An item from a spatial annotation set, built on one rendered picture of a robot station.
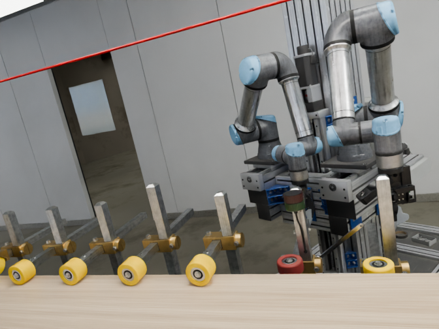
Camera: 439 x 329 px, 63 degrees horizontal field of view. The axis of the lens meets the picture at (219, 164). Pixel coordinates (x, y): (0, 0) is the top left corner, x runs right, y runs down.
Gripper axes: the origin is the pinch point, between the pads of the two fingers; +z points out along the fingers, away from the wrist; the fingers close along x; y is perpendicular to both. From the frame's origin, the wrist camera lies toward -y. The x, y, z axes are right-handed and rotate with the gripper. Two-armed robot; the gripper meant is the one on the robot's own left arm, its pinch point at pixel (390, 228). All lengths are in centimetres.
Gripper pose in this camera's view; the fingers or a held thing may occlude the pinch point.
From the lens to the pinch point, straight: 126.6
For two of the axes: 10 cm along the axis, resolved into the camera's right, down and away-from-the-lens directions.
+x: -0.4, -2.1, 9.8
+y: 9.8, -2.1, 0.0
